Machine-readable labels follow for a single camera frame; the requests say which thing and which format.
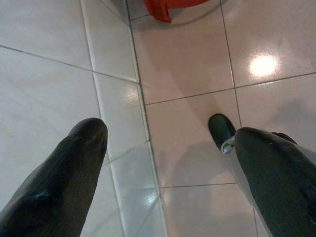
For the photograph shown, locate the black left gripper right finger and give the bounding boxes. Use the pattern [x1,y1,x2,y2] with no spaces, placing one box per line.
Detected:
[234,126,316,237]

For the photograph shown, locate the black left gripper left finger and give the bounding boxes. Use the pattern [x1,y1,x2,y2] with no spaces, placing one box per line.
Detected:
[0,118,109,237]

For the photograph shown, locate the black robot foot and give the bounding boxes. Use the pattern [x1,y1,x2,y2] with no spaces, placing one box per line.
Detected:
[207,113,237,149]

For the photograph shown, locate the red plastic stool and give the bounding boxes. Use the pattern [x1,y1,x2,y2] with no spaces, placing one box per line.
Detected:
[144,0,210,23]

